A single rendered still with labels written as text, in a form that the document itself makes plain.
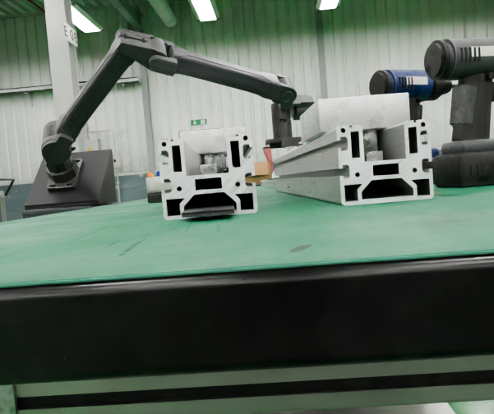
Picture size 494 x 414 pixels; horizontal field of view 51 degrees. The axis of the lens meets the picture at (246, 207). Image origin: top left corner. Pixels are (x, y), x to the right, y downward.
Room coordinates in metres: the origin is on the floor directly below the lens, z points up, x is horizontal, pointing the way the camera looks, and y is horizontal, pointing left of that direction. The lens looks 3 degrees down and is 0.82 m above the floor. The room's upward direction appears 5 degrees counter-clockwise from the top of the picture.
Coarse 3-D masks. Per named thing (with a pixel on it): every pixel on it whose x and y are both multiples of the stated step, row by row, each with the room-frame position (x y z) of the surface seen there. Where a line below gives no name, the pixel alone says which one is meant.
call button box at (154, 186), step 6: (150, 180) 1.18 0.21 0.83; (156, 180) 1.18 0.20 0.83; (150, 186) 1.18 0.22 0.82; (156, 186) 1.18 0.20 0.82; (162, 186) 1.18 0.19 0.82; (168, 186) 1.18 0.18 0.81; (150, 192) 1.18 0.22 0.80; (156, 192) 1.18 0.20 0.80; (150, 198) 1.18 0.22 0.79; (156, 198) 1.18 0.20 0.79
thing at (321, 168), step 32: (352, 128) 0.55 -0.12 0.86; (384, 128) 0.63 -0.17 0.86; (416, 128) 0.55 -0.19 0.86; (288, 160) 1.11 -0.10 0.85; (320, 160) 0.66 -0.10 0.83; (352, 160) 0.55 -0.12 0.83; (384, 160) 0.55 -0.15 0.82; (416, 160) 0.55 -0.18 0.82; (288, 192) 1.06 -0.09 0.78; (320, 192) 0.68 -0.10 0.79; (352, 192) 0.57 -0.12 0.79; (384, 192) 0.66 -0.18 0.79; (416, 192) 0.55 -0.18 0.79
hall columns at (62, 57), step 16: (48, 0) 7.32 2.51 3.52; (64, 0) 7.57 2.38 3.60; (48, 16) 7.32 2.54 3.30; (64, 16) 7.30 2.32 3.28; (48, 32) 7.32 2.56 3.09; (48, 48) 7.32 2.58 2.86; (64, 48) 7.31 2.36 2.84; (64, 64) 7.31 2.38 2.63; (64, 80) 7.31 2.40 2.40; (64, 96) 7.31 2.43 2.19; (64, 112) 7.31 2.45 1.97; (80, 144) 7.57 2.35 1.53
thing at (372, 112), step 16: (368, 96) 0.62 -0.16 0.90; (384, 96) 0.62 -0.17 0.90; (400, 96) 0.62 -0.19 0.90; (320, 112) 0.62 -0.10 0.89; (336, 112) 0.62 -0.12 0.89; (352, 112) 0.62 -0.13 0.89; (368, 112) 0.62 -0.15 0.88; (384, 112) 0.62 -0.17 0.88; (400, 112) 0.62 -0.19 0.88; (304, 128) 0.74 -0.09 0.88; (320, 128) 0.62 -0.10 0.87; (368, 128) 0.62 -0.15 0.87; (368, 144) 0.64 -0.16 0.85
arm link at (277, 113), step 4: (272, 104) 1.53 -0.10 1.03; (276, 104) 1.52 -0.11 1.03; (272, 108) 1.53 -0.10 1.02; (276, 108) 1.52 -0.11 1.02; (292, 108) 1.55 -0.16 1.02; (272, 112) 1.53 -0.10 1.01; (276, 112) 1.52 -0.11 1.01; (280, 112) 1.51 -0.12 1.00; (284, 112) 1.52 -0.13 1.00; (288, 112) 1.52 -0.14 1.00; (292, 112) 1.55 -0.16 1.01; (272, 116) 1.53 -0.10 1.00; (276, 116) 1.52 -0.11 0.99; (280, 116) 1.51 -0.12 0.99; (284, 116) 1.51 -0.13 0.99; (288, 116) 1.52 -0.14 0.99; (292, 116) 1.55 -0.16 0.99; (272, 120) 1.54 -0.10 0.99; (280, 120) 1.52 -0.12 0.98
